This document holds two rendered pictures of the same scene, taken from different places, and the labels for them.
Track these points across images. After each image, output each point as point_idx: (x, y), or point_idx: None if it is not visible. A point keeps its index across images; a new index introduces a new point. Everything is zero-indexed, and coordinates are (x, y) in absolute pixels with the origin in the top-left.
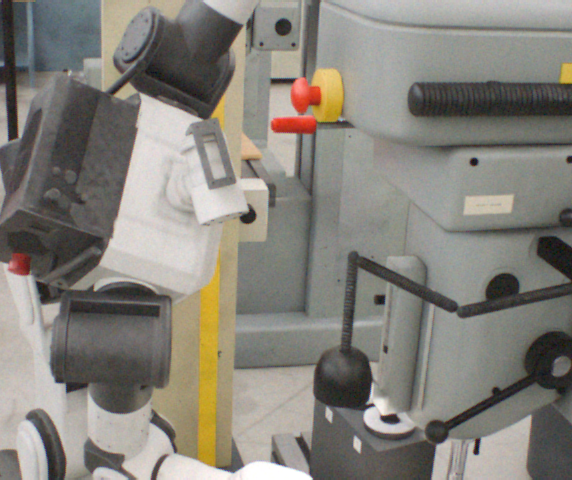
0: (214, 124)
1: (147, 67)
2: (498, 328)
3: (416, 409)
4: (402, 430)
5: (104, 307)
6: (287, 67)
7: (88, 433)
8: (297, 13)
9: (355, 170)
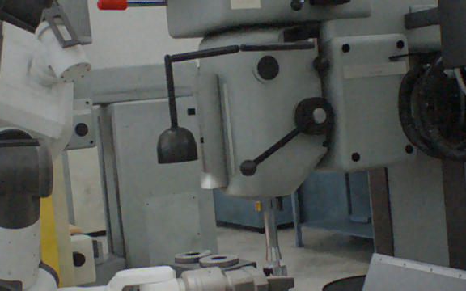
0: (59, 10)
1: (2, 7)
2: (272, 97)
3: (232, 179)
4: (229, 259)
5: None
6: (85, 224)
7: None
8: (91, 118)
9: (156, 230)
